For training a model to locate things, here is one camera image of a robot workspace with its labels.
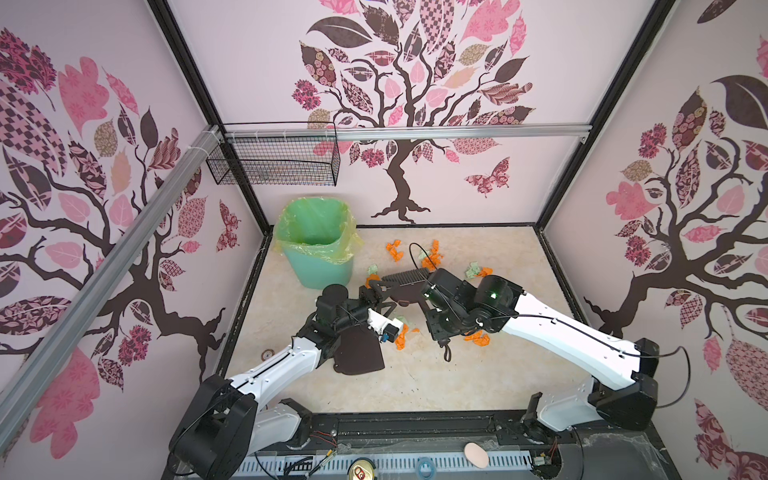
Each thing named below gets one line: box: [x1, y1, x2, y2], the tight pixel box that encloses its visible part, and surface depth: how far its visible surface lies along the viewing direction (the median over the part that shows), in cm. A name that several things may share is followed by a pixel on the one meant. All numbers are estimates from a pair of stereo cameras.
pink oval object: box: [464, 442, 489, 469], surface depth 71 cm
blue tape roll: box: [416, 456, 436, 480], surface depth 71 cm
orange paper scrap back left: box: [386, 239, 404, 262], surface depth 113 cm
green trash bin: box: [280, 198, 357, 290], surface depth 94 cm
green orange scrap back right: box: [465, 261, 493, 279], surface depth 108 cm
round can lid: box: [347, 458, 376, 480], surface depth 61 cm
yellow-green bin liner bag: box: [273, 197, 364, 265], surface depth 92 cm
